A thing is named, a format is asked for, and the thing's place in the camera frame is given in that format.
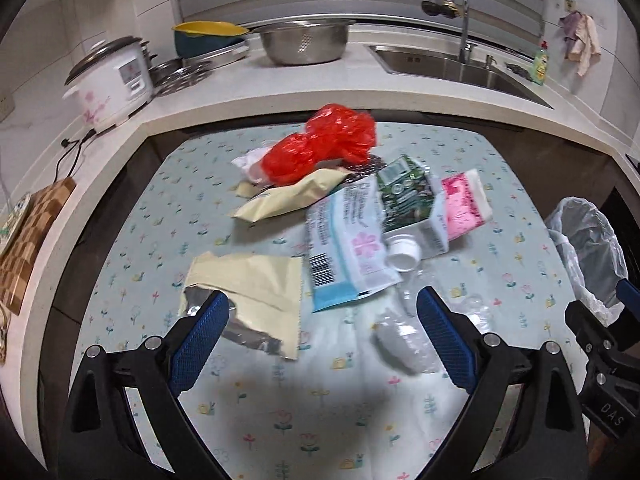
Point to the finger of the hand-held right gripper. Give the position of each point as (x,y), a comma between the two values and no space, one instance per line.
(585,325)
(629,297)

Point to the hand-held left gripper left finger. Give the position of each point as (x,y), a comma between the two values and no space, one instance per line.
(200,345)

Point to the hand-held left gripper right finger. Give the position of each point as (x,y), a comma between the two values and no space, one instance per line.
(445,340)

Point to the trash bin with white bag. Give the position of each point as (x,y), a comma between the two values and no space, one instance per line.
(585,240)

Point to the torn cream snack wrapper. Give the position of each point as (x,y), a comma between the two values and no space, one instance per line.
(250,280)

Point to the green drink carton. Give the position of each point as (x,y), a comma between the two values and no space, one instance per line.
(405,190)

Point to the white paper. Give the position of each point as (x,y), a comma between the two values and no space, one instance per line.
(246,164)

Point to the crumpled clear plastic bottle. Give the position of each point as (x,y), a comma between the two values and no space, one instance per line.
(400,342)

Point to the pink packet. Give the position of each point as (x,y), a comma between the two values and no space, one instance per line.
(462,205)

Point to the blue and white tissue packet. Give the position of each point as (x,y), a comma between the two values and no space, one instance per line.
(340,240)

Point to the floral tablecloth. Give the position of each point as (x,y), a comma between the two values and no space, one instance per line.
(200,200)

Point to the wooden cutting board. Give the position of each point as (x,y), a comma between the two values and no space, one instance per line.
(30,240)

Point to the printed cloth pad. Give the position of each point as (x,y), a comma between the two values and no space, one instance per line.
(11,222)

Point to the red plastic bag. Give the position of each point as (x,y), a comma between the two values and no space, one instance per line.
(320,145)

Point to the green dish soap bottle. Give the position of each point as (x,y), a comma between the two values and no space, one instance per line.
(540,65)

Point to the dark scouring pad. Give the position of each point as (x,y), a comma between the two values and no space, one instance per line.
(520,70)

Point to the cream hanging cloth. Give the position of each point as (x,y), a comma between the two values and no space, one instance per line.
(586,45)

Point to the steel sink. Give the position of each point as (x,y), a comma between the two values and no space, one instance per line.
(475,75)

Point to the perforated metal steamer plate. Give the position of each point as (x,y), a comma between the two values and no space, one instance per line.
(180,76)

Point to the sink soap dispenser knob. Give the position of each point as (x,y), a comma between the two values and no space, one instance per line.
(490,62)

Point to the white rice cooker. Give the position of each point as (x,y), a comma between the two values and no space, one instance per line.
(110,85)

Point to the purple hanging cloth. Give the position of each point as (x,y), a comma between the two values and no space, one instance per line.
(569,27)

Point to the metal tray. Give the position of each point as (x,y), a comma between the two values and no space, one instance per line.
(225,55)

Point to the yellow and blue basin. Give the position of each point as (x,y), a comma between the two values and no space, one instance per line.
(200,40)

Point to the chrome faucet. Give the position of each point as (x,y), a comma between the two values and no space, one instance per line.
(465,25)

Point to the steel colander bowl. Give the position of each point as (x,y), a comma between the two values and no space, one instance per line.
(300,42)

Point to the wall socket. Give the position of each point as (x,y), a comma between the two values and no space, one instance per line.
(5,107)

